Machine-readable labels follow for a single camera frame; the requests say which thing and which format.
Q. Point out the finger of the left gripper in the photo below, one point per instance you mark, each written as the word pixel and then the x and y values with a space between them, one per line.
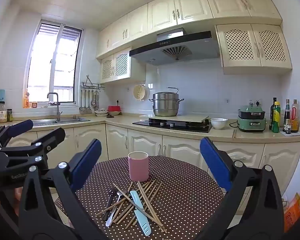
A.
pixel 15 128
pixel 47 137

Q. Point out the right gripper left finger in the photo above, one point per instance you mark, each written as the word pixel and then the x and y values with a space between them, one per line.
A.
pixel 38 217

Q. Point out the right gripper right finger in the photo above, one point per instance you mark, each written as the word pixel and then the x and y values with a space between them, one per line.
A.
pixel 251 207

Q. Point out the silver spoon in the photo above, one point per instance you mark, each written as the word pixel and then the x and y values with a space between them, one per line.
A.
pixel 111 217

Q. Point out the dark handled fork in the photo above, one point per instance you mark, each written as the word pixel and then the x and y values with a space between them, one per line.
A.
pixel 112 193

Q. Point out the wooden chopstick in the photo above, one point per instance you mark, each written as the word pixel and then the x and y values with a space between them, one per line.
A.
pixel 153 215
pixel 120 206
pixel 142 203
pixel 129 208
pixel 112 206
pixel 131 202

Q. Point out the pink utensil cup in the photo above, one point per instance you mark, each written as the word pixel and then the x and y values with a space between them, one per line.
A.
pixel 138 163

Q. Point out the light blue knife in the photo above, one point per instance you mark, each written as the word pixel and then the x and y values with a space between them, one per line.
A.
pixel 142 219

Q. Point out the kitchen faucet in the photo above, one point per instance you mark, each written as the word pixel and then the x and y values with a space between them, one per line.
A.
pixel 55 103

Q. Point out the lower kitchen cabinets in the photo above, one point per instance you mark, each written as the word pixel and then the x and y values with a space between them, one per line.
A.
pixel 281 151

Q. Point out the steel sink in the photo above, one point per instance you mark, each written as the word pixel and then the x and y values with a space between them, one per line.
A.
pixel 55 121

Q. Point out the white jar bottle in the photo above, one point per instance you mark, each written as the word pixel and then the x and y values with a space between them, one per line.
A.
pixel 3 112

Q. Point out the orange snack bag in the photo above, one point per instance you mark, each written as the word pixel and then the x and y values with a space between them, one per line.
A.
pixel 292 213

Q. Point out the stacked white dishes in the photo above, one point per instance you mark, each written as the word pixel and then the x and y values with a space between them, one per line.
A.
pixel 101 112

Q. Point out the red container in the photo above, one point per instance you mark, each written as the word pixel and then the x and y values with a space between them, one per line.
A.
pixel 114 110

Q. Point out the brown polka dot tablecloth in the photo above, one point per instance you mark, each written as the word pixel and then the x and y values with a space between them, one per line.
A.
pixel 182 195

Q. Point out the window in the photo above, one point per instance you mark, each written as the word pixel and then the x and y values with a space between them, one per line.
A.
pixel 53 63

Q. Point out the dark soy sauce bottle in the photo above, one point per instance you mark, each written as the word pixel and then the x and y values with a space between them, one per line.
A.
pixel 286 116

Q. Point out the green yellow bottle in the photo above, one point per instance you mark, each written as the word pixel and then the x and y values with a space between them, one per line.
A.
pixel 276 117

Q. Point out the green electric cooker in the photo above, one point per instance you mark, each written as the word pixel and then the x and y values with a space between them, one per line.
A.
pixel 251 119

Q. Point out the white bowl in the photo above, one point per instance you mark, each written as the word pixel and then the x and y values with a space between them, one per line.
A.
pixel 218 123

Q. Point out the black gas stove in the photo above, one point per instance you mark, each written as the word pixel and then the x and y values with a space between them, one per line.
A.
pixel 201 127

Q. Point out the round cream strainer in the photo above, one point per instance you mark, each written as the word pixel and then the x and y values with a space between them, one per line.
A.
pixel 139 92

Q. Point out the red label bottle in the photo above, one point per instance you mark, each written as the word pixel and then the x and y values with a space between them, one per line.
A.
pixel 295 117

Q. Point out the dark olive oil bottle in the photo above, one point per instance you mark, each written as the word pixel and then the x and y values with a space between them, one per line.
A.
pixel 271 113

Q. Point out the stainless steel steamer pot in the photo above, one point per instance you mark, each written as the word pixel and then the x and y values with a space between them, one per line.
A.
pixel 166 104

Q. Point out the range hood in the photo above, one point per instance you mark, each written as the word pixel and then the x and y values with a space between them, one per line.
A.
pixel 189 47

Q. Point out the wall utensil rack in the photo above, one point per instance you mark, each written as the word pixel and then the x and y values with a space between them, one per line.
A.
pixel 89 96

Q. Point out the upper wall cabinets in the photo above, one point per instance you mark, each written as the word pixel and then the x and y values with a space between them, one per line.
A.
pixel 248 33

